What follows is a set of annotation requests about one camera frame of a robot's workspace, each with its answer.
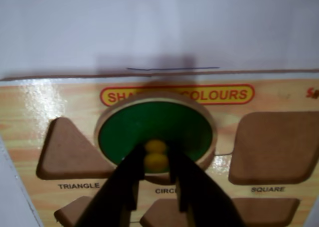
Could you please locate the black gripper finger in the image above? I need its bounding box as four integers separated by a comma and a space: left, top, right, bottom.
168, 146, 248, 227
74, 144, 147, 227

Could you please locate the green circle piece yellow pin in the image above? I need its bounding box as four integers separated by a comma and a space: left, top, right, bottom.
94, 90, 217, 179

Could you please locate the wooden shapes puzzle board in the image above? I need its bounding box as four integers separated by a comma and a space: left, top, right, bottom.
0, 68, 319, 227

